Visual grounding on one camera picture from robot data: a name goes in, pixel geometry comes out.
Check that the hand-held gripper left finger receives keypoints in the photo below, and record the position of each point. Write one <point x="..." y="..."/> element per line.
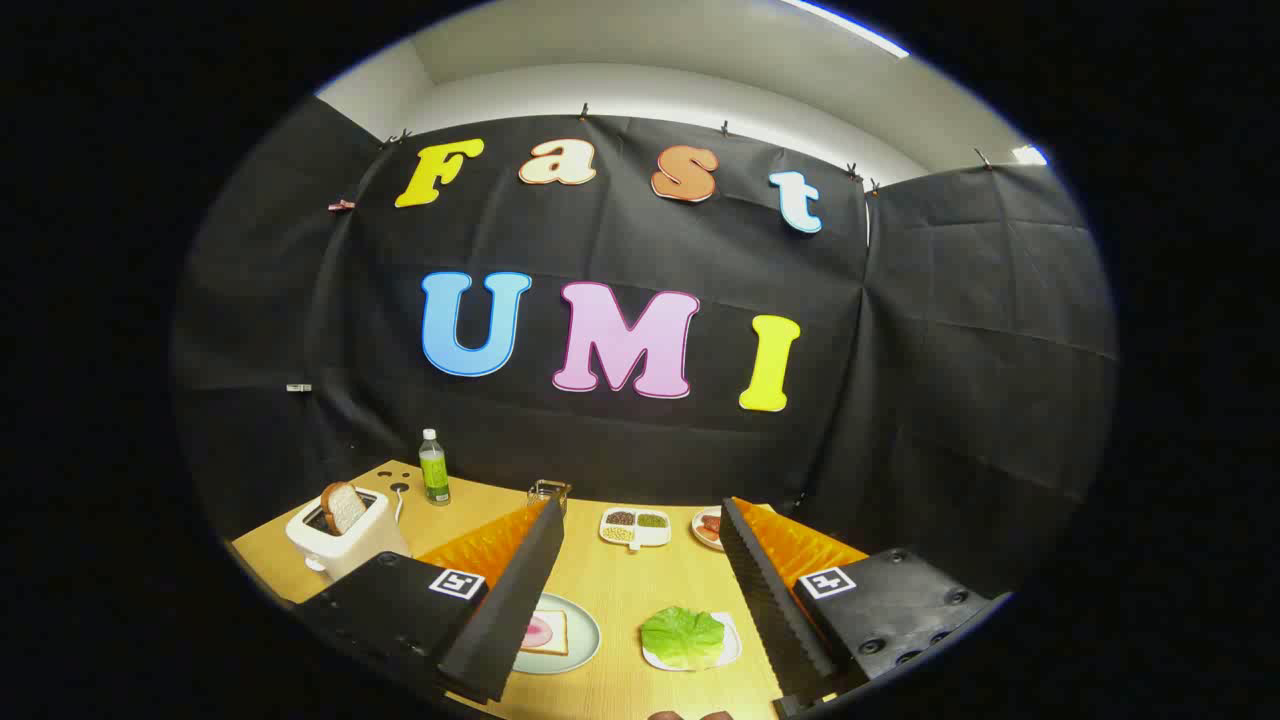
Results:
<point x="510" y="610"/>

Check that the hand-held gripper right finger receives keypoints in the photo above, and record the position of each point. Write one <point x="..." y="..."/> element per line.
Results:
<point x="775" y="610"/>

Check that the green lettuce leaf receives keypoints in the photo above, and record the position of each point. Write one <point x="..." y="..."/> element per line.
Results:
<point x="683" y="636"/>

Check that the bread slice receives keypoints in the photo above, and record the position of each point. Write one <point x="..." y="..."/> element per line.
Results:
<point x="343" y="508"/>

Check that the pink ham slice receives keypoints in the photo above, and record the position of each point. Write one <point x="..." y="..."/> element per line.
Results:
<point x="537" y="630"/>

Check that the white square plate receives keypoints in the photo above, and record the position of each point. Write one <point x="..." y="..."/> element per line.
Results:
<point x="732" y="640"/>

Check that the square toast slice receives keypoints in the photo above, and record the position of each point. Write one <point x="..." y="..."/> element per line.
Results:
<point x="555" y="645"/>

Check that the pale green round plate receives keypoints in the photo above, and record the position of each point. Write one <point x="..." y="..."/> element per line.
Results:
<point x="585" y="640"/>

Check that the white oval meat plate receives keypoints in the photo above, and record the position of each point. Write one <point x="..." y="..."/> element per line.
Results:
<point x="700" y="535"/>

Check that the brown steak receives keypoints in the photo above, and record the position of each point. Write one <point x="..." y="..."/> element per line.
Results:
<point x="711" y="523"/>

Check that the pile of yellow beans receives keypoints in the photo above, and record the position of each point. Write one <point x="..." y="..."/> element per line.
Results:
<point x="617" y="534"/>

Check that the pile of dark beans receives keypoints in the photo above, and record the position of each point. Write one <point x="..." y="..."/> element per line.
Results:
<point x="620" y="518"/>

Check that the white divided dish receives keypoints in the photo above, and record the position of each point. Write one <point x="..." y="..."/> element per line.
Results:
<point x="640" y="536"/>

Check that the pile of green beans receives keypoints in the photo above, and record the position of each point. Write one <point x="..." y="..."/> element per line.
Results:
<point x="652" y="520"/>

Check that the green label water bottle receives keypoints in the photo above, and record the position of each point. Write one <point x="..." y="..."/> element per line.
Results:
<point x="434" y="470"/>

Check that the white toaster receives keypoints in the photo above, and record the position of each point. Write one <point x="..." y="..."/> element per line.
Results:
<point x="360" y="550"/>

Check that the black backdrop cloth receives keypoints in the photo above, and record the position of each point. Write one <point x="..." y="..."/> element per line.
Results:
<point x="900" y="350"/>

